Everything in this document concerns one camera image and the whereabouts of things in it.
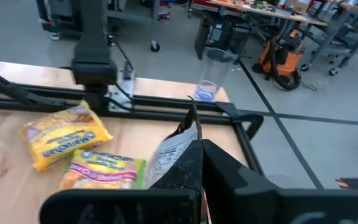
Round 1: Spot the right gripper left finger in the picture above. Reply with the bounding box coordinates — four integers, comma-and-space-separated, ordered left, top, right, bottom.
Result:
39, 139, 203, 224

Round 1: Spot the wooden workbench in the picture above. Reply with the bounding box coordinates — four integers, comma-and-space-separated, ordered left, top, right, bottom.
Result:
191, 0, 329, 29

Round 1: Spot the orange shop vacuum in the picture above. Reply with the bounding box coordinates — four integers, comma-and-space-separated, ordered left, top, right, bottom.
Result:
252, 29, 318, 91

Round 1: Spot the lime chili shrimp ramen pack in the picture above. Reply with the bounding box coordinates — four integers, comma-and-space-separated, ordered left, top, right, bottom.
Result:
59, 149, 147, 190

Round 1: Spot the clear plastic cup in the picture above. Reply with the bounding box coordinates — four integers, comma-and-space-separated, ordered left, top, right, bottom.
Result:
194, 46, 239, 103

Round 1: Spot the yellow chicken ramen pack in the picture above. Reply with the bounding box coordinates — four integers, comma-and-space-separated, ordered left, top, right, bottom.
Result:
20, 100, 114, 172

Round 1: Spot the grey wheeled cart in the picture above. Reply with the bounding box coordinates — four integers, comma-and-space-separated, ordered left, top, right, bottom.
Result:
35, 0, 162, 53

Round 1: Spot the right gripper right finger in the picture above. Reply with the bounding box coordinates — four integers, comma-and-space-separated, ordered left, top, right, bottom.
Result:
201, 139, 358, 224

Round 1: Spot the black computer tower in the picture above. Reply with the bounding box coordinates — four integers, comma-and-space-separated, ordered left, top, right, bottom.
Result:
194, 17, 253, 60

